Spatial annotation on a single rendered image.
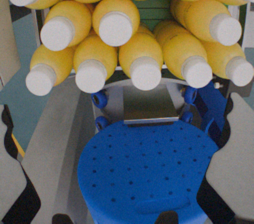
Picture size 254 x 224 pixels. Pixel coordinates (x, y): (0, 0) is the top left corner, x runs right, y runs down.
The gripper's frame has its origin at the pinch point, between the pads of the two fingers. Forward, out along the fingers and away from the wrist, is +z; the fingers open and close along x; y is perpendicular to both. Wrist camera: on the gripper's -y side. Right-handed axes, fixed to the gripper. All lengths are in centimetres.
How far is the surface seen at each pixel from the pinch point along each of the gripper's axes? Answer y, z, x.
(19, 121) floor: 99, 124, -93
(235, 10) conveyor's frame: -0.2, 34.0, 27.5
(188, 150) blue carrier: 23.8, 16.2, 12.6
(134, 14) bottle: -1.3, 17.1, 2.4
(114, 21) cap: -1.3, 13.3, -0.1
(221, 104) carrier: 49, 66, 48
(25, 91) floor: 69, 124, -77
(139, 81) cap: 6.7, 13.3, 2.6
